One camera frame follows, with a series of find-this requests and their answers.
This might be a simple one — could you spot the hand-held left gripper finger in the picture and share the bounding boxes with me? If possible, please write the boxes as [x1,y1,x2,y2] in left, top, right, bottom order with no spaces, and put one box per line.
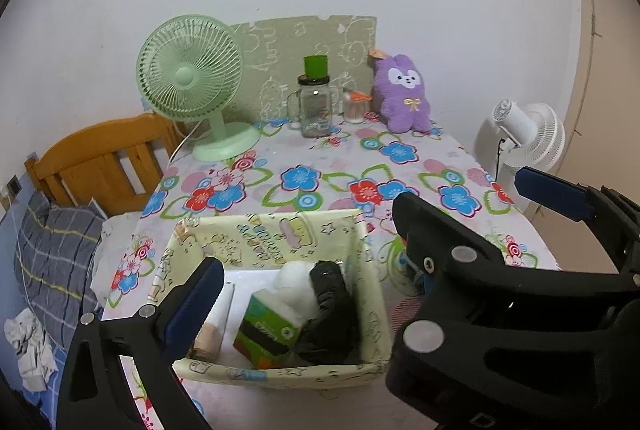
[57,257,225,430]

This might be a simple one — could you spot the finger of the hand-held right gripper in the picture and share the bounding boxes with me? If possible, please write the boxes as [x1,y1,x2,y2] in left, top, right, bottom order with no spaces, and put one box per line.
[515,167,640,278]
[387,193,640,406]

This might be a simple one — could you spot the green tissue pack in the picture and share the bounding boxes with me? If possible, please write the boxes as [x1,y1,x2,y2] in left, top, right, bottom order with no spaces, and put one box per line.
[233,293,303,368]

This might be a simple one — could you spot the white tissue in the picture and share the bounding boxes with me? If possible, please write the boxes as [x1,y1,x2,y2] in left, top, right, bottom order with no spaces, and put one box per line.
[272,260,321,326]

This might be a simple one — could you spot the printed fabric storage box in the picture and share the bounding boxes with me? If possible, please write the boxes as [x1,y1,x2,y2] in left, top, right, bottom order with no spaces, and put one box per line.
[150,209,393,391]

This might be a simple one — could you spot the black plastic bag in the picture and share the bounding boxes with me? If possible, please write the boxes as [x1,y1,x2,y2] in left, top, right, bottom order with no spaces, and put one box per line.
[290,260,363,366]

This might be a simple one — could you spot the clear bottle pink cap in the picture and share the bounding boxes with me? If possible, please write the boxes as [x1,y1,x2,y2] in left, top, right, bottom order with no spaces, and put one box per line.
[192,283,236,359]

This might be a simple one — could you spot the white standing fan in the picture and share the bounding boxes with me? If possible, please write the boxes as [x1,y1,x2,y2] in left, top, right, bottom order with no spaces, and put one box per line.
[474,99,566,218]

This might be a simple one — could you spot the white bedding cloth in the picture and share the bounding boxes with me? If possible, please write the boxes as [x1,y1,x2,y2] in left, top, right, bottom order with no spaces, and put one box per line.
[92,213,146,306]

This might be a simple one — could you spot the beige door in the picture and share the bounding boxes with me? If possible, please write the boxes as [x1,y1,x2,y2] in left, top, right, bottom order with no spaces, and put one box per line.
[570,0,640,271]

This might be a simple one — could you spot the purple plush bunny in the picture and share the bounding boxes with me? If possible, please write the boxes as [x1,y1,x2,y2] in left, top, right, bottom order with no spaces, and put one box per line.
[369,49,433,133]

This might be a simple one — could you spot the grey plaid pillow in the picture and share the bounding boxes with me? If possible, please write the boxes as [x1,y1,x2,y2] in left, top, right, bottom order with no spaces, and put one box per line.
[15,190,108,326]

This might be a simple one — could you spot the floral tablecloth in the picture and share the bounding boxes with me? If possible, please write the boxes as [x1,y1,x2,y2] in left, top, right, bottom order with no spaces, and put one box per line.
[92,113,558,430]

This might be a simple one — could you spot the small jar orange lid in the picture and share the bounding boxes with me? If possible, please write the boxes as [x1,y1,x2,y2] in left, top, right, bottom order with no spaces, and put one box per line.
[342,89,373,124]

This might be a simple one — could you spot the crumpled white cloth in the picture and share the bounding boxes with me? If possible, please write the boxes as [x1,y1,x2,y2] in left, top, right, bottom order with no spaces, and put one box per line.
[4,307,58,393]

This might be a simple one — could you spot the blue bed sheet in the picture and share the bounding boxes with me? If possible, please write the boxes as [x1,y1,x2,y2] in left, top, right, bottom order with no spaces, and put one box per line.
[0,305,68,430]

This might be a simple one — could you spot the wooden bed headboard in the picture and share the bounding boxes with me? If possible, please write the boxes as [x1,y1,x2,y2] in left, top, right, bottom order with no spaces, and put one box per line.
[25,113,188,217]

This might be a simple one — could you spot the glass jar mug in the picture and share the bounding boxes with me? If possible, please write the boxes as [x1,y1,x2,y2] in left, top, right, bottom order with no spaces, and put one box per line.
[286,75,342,138]

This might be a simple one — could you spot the green plastic cup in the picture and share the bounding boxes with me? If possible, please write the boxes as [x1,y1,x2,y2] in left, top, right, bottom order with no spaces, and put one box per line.
[303,54,329,78]

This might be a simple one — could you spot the green desk fan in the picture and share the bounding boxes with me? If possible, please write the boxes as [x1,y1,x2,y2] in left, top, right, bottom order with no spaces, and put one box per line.
[136,14,261,162]

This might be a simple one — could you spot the green printed board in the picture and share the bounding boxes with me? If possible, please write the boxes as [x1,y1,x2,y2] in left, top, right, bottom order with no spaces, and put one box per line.
[227,14,378,123]

